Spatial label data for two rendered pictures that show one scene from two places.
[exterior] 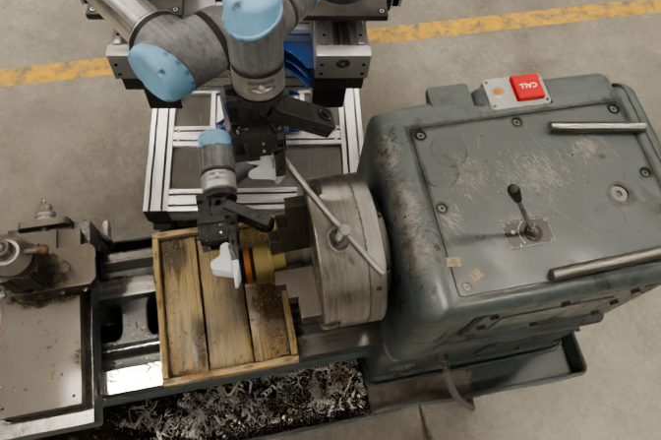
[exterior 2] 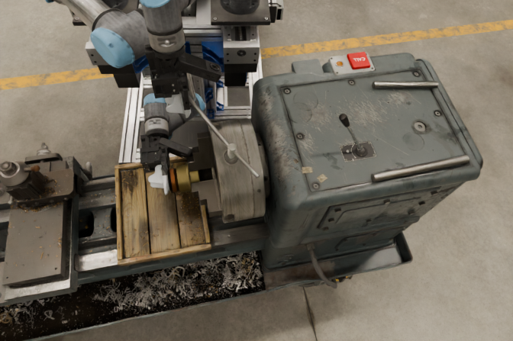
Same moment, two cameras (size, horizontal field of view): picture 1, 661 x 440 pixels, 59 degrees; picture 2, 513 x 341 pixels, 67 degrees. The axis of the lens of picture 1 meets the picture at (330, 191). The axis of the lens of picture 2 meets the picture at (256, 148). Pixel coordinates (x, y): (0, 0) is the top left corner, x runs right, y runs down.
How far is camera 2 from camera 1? 0.16 m
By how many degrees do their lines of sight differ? 3
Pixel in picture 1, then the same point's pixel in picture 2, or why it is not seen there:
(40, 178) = (53, 144)
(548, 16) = (389, 38)
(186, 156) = not seen: hidden behind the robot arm
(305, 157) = not seen: hidden behind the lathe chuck
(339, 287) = (231, 189)
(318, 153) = not seen: hidden behind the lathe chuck
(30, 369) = (27, 251)
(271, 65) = (172, 26)
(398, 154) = (272, 102)
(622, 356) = (443, 258)
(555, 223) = (376, 146)
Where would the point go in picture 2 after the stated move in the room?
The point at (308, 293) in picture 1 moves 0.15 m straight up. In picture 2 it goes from (213, 197) to (210, 175)
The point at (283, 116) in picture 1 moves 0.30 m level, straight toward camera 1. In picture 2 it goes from (185, 65) to (179, 188)
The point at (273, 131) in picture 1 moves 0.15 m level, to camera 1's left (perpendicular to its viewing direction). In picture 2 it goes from (179, 76) to (115, 67)
